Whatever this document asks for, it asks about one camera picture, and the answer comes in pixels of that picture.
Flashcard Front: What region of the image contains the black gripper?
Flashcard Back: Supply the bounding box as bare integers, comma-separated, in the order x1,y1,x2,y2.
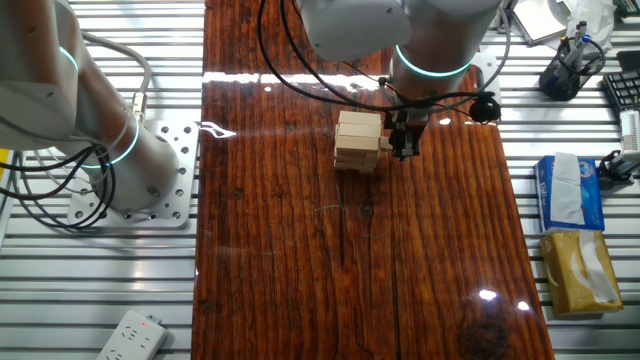
384,110,424,162

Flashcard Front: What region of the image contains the wooden Jenga block tower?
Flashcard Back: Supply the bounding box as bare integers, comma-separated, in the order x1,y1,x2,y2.
333,110,385,175

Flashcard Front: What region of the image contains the brown wooden board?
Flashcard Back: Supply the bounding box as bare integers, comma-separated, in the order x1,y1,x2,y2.
191,0,556,360

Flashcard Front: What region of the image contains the black mesh pen holder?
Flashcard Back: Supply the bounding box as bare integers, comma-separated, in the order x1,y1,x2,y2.
538,37,607,102

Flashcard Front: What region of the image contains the grey flat tray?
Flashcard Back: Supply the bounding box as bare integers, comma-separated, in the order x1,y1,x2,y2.
499,0,575,46

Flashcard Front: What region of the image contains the blue tissue pack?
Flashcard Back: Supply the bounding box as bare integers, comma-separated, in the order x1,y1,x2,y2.
533,151,606,235

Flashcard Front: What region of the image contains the blue capped marker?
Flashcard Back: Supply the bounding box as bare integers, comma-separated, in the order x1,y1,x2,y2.
564,33,594,66

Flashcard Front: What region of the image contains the gold tissue pack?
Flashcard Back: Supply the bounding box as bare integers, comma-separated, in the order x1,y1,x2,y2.
539,228,625,319

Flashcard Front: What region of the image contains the silver perforated mounting plate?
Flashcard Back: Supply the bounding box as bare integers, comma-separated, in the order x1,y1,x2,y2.
67,119,201,231

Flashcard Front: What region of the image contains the light grey adapter box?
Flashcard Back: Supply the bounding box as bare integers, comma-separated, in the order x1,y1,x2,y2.
618,109,640,152

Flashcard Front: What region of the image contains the black keyboard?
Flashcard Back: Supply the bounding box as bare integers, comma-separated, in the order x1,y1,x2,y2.
601,68,640,112

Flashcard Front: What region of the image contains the white plastic bag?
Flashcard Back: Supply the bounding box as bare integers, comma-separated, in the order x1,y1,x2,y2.
547,0,617,54

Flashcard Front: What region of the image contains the white power strip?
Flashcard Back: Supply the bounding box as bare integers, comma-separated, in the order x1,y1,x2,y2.
94,309,170,360

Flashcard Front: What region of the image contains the black coiled camera cable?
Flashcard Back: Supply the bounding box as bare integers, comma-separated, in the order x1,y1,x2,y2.
278,0,502,125

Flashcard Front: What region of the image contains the light grey camera mount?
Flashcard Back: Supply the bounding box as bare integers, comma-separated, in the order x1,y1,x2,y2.
469,52,502,101

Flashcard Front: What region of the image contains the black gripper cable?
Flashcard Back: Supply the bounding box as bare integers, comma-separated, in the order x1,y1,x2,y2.
255,0,396,112

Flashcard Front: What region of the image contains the black tangled cable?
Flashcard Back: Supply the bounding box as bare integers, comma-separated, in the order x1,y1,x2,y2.
597,149,640,190

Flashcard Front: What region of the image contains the grey cable with metal connector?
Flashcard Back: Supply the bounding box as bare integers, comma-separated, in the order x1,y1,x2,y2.
82,30,153,124

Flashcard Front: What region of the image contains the black base cable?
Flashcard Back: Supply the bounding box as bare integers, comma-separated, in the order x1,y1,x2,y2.
9,149,118,232
0,145,110,221

